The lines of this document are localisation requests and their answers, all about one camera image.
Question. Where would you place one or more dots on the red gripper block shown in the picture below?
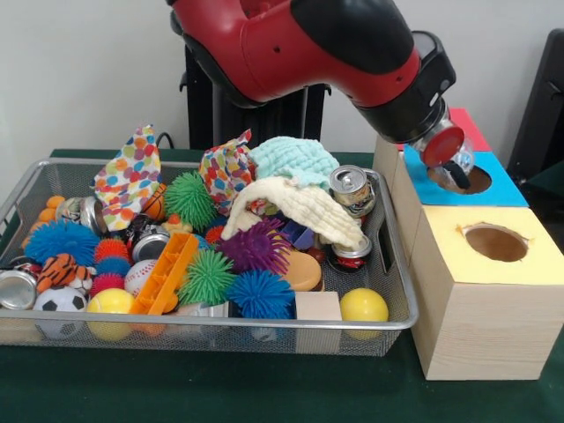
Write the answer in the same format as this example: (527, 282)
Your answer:
(442, 145)

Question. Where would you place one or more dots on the crushed clear plastic bottle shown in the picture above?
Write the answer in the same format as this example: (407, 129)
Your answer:
(464, 160)

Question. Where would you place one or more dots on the pale yellow muslin cloth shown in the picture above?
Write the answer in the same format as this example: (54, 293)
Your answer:
(300, 211)

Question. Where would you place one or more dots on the mint green muslin cloth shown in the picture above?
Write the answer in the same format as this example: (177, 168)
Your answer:
(295, 160)

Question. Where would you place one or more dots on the colourful polka-dot cloth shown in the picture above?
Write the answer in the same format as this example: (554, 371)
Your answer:
(227, 172)
(128, 176)

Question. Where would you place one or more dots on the green spiky rubber ball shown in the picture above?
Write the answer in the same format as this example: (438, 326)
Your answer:
(189, 200)
(207, 276)

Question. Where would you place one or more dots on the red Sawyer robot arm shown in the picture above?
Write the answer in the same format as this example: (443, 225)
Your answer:
(317, 53)

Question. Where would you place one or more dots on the wooden box with three holes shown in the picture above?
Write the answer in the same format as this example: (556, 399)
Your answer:
(480, 317)

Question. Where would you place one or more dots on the clear mesh bin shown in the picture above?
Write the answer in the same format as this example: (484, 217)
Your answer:
(26, 181)

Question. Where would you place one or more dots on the black chair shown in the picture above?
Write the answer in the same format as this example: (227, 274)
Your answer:
(546, 106)

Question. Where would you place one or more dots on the yellow smiley ball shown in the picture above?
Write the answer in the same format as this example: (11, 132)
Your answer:
(364, 304)

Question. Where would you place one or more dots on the purple spiky rubber ball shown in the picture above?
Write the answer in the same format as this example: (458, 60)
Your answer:
(256, 247)

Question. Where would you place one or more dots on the orange plastic toy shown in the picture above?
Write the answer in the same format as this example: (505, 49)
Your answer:
(166, 273)

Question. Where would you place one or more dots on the blue spiky rubber ball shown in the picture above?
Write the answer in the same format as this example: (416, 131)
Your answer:
(60, 240)

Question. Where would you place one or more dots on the black and white soccer ball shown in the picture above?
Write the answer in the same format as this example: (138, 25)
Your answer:
(59, 308)

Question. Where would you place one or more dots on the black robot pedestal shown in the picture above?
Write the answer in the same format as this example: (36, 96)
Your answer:
(203, 106)

